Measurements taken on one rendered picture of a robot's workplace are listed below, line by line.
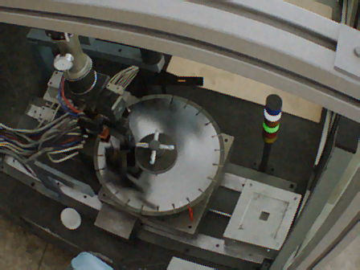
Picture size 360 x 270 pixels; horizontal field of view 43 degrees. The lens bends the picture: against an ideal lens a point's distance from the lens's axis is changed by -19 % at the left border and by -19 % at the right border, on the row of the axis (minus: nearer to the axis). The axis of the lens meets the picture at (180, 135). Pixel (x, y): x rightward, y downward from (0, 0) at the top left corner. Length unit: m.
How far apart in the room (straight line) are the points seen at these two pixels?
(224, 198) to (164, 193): 0.26
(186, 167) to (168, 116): 0.16
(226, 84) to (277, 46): 1.49
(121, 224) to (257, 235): 0.40
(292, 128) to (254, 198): 0.35
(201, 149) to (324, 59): 1.19
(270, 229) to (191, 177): 0.27
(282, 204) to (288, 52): 1.19
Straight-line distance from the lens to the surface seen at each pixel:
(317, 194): 0.76
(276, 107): 1.29
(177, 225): 1.50
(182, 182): 1.44
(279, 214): 1.46
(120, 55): 1.53
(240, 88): 1.78
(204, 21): 0.31
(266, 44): 0.30
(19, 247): 2.55
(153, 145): 1.43
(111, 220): 1.56
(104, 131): 1.50
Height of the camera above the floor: 2.29
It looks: 64 degrees down
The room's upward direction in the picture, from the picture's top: 9 degrees counter-clockwise
